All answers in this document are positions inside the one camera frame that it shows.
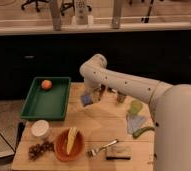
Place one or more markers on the dark red bowl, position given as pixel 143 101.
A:
pixel 103 88

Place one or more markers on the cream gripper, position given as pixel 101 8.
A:
pixel 96 95

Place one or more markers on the black office chair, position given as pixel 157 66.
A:
pixel 36 2

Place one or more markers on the wooden post right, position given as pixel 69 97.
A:
pixel 116 15

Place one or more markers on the white labelled box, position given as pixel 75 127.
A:
pixel 81 12

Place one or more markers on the green cucumber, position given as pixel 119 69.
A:
pixel 140 131

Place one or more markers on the bunch of dark grapes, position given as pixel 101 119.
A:
pixel 38 150

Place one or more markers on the orange bowl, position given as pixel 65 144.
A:
pixel 60 146

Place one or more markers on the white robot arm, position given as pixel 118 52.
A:
pixel 169 105

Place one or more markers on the light blue cloth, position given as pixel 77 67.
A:
pixel 134 123

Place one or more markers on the orange fruit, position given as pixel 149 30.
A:
pixel 46 84

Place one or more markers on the wooden post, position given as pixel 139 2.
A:
pixel 116 15
pixel 55 14

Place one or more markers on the blue sponge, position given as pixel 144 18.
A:
pixel 86 100

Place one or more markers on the wooden post left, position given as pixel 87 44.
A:
pixel 55 14

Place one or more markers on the green plastic tray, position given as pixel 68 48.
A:
pixel 47 104

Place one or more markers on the black-edged scrub sponge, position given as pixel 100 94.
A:
pixel 118 152

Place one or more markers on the green plastic cup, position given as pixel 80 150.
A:
pixel 135 107

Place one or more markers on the yellow corn cob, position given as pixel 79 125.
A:
pixel 71 138

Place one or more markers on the white round container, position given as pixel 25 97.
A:
pixel 40 129

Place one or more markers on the metal measuring cup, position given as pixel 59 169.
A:
pixel 121 98

